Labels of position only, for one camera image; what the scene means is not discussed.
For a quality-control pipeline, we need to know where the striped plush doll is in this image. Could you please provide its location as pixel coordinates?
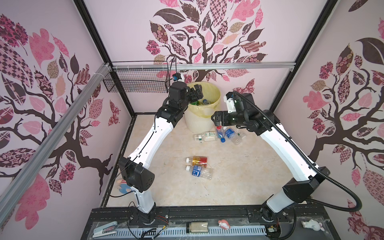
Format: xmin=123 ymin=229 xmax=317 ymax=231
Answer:
xmin=117 ymin=179 xmax=132 ymax=195

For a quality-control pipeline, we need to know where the pink white small toy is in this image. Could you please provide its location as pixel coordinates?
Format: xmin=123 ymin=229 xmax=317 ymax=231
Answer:
xmin=218 ymin=220 xmax=231 ymax=230

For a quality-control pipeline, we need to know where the black wire basket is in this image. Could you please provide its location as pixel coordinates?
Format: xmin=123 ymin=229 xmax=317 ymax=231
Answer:
xmin=103 ymin=60 xmax=172 ymax=93

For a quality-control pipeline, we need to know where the white bin with yellow bag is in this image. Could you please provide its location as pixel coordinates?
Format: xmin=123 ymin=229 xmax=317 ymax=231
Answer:
xmin=185 ymin=82 xmax=221 ymax=134

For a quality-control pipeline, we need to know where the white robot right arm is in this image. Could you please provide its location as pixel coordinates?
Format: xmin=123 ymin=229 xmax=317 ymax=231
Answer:
xmin=211 ymin=92 xmax=330 ymax=220

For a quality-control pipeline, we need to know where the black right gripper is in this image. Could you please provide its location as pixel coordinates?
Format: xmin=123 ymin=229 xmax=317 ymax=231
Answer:
xmin=210 ymin=111 xmax=246 ymax=129

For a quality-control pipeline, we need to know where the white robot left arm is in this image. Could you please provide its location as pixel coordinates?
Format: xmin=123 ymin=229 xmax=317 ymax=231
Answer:
xmin=119 ymin=82 xmax=203 ymax=214

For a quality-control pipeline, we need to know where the black corrugated cable hose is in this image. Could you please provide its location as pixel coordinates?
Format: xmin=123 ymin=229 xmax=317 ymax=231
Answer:
xmin=232 ymin=90 xmax=363 ymax=213

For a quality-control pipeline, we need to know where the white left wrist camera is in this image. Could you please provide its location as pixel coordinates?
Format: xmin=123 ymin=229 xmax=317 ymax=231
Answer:
xmin=172 ymin=72 xmax=185 ymax=82

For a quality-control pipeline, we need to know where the white plush toy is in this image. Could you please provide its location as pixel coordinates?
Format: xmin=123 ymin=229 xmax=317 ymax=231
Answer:
xmin=302 ymin=220 xmax=325 ymax=232

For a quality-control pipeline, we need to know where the beige rectangular box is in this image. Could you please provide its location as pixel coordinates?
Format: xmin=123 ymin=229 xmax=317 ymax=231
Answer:
xmin=186 ymin=222 xmax=209 ymax=234

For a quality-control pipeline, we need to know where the blue label bottle white cap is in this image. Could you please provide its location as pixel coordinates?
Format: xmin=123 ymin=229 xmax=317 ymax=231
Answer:
xmin=186 ymin=165 xmax=213 ymax=180

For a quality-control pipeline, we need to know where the red yellow label bottle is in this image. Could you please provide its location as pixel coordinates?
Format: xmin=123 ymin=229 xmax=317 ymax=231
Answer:
xmin=186 ymin=156 xmax=208 ymax=168

